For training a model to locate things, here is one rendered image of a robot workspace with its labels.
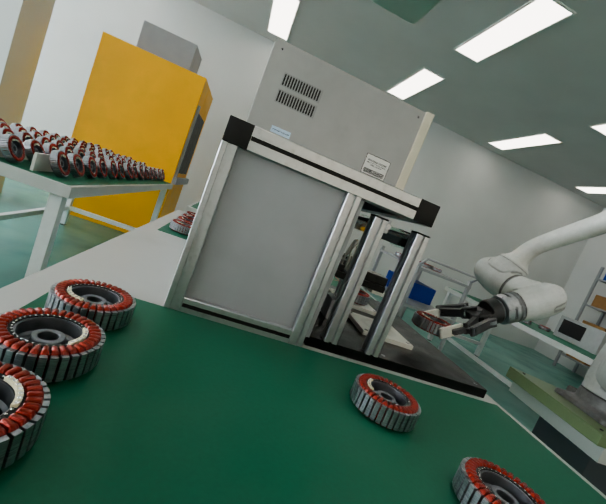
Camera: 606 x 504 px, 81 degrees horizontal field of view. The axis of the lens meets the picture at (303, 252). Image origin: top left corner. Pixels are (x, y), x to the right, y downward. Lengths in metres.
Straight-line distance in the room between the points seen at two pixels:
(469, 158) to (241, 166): 6.99
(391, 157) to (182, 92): 3.79
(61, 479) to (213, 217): 0.45
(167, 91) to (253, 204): 3.89
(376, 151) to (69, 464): 0.75
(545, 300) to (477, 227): 6.55
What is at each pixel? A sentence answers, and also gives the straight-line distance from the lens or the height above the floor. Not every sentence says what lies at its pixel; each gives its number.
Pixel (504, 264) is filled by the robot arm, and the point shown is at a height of 1.08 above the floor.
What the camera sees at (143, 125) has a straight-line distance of 4.51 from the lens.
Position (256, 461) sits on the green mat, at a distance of 0.43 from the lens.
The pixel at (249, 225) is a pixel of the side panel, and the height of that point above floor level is 0.94.
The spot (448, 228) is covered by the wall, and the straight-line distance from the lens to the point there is 7.40.
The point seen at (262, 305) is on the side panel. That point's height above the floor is 0.80.
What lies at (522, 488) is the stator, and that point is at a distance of 0.61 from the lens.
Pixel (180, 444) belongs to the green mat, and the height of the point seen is 0.75.
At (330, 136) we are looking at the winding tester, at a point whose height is 1.18.
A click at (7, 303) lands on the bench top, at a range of 0.63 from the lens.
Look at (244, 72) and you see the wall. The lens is 6.44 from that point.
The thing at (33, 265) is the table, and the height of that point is 0.37.
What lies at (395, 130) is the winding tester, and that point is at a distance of 0.88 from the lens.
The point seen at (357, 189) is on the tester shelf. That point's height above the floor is 1.08.
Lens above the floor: 1.01
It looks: 7 degrees down
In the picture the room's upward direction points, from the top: 22 degrees clockwise
